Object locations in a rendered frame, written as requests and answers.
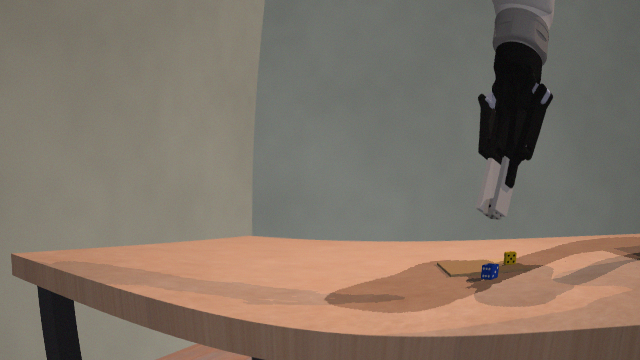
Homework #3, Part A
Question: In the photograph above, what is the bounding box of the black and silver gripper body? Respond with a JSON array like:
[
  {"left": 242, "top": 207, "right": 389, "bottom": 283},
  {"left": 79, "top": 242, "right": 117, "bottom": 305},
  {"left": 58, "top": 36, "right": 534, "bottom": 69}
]
[{"left": 492, "top": 42, "right": 542, "bottom": 113}]

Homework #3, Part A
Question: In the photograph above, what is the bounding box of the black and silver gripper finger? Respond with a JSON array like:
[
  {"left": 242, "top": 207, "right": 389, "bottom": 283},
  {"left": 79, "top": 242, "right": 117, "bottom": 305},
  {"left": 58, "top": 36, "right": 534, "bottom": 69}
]
[
  {"left": 475, "top": 81, "right": 511, "bottom": 213},
  {"left": 491, "top": 79, "right": 553, "bottom": 217}
]

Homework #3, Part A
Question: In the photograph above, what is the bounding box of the yellow die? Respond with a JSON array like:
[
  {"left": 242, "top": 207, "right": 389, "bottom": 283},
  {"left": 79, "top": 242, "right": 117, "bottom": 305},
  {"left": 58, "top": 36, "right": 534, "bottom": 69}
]
[{"left": 504, "top": 251, "right": 517, "bottom": 265}]

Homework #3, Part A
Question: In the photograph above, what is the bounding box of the tan square mat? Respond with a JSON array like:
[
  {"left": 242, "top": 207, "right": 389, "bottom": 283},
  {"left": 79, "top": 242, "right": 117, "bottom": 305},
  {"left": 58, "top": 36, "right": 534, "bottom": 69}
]
[{"left": 437, "top": 258, "right": 531, "bottom": 277}]

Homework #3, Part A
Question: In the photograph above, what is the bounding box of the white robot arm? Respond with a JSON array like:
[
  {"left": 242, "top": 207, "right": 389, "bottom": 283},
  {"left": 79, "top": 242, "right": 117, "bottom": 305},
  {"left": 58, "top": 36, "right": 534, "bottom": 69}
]
[{"left": 492, "top": 0, "right": 555, "bottom": 66}]

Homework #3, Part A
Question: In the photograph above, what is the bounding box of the grey die with black pips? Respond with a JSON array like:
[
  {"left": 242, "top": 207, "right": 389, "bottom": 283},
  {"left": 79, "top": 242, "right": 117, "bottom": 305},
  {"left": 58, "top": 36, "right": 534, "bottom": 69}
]
[{"left": 483, "top": 198, "right": 502, "bottom": 220}]

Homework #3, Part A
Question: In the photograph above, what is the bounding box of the blue die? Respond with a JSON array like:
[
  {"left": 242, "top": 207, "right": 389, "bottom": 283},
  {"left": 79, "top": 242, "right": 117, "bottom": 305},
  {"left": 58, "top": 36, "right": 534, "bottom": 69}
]
[{"left": 481, "top": 263, "right": 499, "bottom": 280}]

